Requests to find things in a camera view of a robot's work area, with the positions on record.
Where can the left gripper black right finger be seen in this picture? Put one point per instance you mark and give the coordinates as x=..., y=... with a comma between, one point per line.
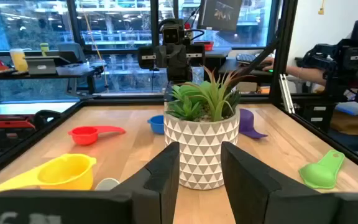
x=253, y=193

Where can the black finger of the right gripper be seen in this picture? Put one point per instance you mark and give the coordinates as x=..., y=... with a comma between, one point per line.
x=172, y=67
x=185, y=67

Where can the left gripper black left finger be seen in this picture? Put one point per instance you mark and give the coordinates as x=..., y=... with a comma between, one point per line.
x=154, y=193

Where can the blue measuring cup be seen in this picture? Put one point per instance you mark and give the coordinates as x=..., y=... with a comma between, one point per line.
x=158, y=124

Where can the purple measuring cup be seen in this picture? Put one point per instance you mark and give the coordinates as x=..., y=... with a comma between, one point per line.
x=246, y=124

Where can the green measuring cup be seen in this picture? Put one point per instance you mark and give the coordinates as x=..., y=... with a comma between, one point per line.
x=320, y=174

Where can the red measuring cup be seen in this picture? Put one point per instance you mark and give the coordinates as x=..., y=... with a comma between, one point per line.
x=84, y=135

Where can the yellow measuring cup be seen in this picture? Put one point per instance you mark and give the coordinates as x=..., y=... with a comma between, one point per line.
x=64, y=171

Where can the neighbouring black robot arm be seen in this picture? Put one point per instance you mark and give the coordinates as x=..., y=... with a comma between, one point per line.
x=346, y=59

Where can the person's forearm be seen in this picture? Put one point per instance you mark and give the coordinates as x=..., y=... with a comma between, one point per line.
x=309, y=74

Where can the red bowl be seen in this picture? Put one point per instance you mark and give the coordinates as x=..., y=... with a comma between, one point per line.
x=208, y=46

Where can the computer keyboard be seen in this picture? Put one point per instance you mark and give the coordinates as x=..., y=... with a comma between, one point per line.
x=245, y=58

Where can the black hanging monitor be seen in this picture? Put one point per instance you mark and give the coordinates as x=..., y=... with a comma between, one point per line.
x=219, y=14

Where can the succulent in triangle-patterned pot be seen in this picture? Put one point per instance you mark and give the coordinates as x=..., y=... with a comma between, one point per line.
x=200, y=146

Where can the dark office desk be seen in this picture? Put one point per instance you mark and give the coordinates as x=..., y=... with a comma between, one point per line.
x=73, y=74

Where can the person's hand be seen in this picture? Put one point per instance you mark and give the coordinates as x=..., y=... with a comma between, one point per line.
x=268, y=65

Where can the black labelled crate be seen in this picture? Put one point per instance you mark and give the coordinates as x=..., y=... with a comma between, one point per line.
x=317, y=115

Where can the yellow-green cup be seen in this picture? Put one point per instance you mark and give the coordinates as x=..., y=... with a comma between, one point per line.
x=44, y=49

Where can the grey laptop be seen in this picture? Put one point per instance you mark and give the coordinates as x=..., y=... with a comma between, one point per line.
x=42, y=67

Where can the silver aluminium bar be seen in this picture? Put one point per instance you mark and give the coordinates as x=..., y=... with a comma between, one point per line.
x=286, y=93

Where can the yellow plastic jug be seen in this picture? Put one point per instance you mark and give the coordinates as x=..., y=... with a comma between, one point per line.
x=19, y=60

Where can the red and black toolbox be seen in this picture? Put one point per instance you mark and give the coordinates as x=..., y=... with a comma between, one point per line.
x=6, y=130

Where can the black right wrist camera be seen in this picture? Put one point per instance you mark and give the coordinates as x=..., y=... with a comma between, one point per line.
x=172, y=32

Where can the yellow wall tag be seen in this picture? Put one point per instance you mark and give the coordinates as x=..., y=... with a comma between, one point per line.
x=321, y=9

